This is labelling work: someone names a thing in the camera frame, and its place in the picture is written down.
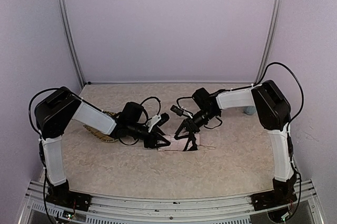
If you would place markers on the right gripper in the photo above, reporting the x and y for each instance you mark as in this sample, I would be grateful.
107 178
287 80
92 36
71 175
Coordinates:
190 124

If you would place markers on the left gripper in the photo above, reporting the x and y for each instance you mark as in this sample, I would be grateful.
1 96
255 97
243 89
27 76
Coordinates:
151 136

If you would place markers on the pink folding umbrella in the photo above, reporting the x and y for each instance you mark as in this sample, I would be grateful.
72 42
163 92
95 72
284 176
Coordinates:
178 145

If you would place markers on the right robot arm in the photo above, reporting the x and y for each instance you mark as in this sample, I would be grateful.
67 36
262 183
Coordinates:
274 113

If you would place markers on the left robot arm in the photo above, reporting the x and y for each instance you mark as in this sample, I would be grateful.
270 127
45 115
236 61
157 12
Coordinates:
53 115

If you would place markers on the woven bamboo tray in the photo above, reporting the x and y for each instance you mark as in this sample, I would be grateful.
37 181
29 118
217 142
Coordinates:
100 123

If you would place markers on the light blue mug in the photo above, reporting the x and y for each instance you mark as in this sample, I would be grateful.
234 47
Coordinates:
249 110

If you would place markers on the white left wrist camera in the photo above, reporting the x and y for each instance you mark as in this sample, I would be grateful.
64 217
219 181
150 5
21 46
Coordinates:
152 122

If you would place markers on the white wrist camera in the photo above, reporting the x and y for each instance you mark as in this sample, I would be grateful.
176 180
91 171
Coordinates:
180 111
152 122

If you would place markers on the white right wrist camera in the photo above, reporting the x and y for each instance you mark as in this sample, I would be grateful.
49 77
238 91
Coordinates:
180 111

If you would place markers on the front aluminium rail base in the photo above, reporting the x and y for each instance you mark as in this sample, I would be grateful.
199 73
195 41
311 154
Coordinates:
242 208

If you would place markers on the right aluminium frame post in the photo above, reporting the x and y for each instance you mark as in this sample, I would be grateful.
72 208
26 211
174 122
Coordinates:
269 38

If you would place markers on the aluminium frame post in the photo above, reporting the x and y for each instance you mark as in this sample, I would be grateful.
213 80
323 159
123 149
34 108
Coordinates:
269 38
70 42

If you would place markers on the left aluminium frame post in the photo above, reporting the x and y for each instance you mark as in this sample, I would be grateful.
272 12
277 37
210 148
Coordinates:
70 42

